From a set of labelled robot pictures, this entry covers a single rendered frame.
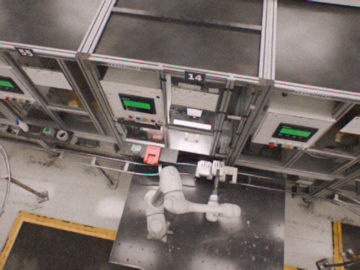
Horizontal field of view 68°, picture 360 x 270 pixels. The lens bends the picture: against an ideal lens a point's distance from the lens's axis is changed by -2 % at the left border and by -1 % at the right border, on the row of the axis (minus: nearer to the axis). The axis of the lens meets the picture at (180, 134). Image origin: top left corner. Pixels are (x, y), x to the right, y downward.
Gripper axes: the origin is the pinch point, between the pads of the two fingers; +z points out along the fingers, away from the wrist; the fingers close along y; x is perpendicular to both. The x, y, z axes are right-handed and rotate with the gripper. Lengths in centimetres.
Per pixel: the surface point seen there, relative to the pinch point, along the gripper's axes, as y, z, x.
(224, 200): -28.1, -16.0, -11.9
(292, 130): 68, 15, -40
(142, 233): -28, -59, 57
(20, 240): -95, -87, 202
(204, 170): -3.6, 2.5, 11.4
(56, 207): -96, -45, 176
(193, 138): -5.0, 32.5, 26.9
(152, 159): -4, 5, 60
